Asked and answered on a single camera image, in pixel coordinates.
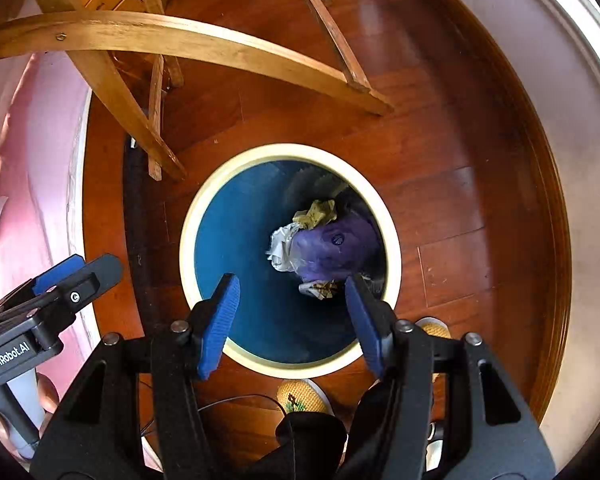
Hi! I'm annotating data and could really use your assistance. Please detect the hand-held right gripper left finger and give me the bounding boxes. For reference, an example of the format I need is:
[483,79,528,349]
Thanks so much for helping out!
[30,273,242,480]

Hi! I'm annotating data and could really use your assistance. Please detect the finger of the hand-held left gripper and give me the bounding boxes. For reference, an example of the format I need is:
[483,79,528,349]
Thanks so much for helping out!
[0,254,86,321]
[25,253,125,320]

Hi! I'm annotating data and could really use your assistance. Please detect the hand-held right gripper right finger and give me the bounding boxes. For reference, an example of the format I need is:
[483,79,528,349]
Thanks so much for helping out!
[335,276,556,480]

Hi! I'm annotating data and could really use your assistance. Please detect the blue bin with cream rim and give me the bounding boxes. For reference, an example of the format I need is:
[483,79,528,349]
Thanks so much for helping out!
[179,143,402,380]

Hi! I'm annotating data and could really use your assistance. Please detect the purple plastic bag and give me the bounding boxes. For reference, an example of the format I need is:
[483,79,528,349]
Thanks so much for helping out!
[292,212,381,283]

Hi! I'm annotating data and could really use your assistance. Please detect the white bag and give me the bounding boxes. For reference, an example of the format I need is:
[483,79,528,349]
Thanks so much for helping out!
[266,224,306,272]

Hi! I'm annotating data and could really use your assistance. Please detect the yellow wrapper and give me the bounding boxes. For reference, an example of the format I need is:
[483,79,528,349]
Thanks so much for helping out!
[292,199,338,233]

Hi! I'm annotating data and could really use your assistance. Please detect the person's left hand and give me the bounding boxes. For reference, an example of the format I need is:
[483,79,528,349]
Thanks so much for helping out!
[0,373,61,459]

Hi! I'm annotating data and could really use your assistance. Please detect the white plastic tube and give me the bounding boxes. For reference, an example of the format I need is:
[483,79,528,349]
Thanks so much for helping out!
[425,420,451,471]

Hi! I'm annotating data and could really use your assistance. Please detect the person's black trousers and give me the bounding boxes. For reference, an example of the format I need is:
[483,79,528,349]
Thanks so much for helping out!
[275,410,351,480]

